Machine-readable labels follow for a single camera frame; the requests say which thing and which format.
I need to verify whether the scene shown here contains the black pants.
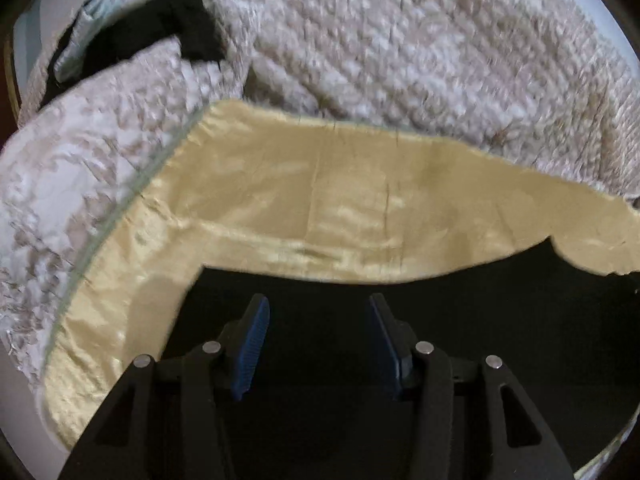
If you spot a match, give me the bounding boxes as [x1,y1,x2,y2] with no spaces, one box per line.
[163,240,639,479]

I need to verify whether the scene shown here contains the gold satin bed sheet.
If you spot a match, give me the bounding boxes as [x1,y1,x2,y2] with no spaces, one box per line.
[40,101,639,448]

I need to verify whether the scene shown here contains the floral quilted comforter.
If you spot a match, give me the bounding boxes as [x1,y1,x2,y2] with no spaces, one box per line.
[1,0,639,387]

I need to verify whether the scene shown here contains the black garment pile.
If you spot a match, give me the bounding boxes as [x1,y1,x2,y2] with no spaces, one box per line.
[39,0,224,107]

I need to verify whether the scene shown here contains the light blue cloth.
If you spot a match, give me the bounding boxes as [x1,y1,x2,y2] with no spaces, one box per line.
[53,0,153,84]

